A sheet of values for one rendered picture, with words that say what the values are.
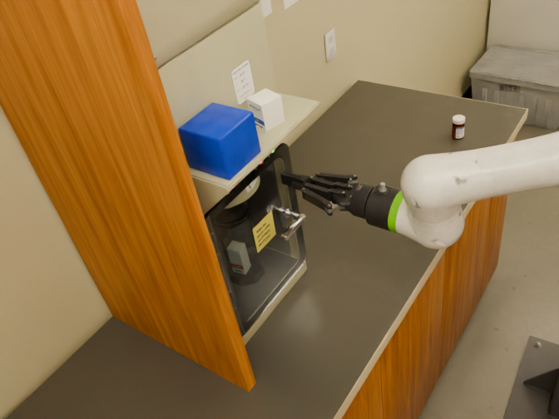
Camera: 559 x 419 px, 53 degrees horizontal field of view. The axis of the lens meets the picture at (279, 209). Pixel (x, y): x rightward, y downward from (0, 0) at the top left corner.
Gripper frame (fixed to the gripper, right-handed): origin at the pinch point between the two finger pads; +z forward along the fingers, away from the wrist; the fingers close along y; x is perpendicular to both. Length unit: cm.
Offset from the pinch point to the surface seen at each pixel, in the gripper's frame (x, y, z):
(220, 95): -28.6, 12.6, 4.7
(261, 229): 7.7, 11.0, 3.6
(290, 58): 8, -68, 48
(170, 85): -36.5, 23.8, 4.7
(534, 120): 126, -243, -1
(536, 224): 131, -155, -28
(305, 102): -20.1, -2.8, -4.0
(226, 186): -19.9, 27.1, -6.2
